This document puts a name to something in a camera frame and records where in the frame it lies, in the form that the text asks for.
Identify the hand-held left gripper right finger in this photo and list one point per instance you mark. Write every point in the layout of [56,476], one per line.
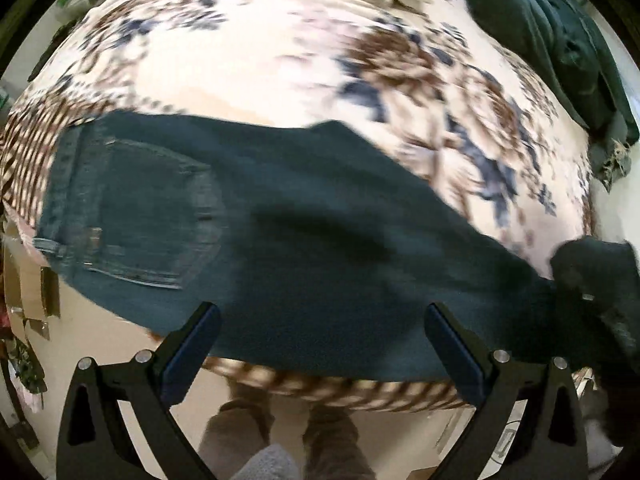
[452,357]

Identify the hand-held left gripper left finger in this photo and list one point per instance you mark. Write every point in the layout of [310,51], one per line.
[192,357]

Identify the person's grey sock foot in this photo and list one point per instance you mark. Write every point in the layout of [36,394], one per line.
[267,462]

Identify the dark green cloth pile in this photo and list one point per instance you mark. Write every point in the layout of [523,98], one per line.
[555,35]

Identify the floral printed blanket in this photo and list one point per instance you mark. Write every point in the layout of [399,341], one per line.
[260,70]

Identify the person's leg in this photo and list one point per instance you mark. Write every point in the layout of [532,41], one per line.
[235,425]
[335,440]

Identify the dark teal denim pants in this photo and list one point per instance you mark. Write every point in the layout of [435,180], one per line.
[310,240]

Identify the cardboard box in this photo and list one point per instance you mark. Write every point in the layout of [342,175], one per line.
[30,285]

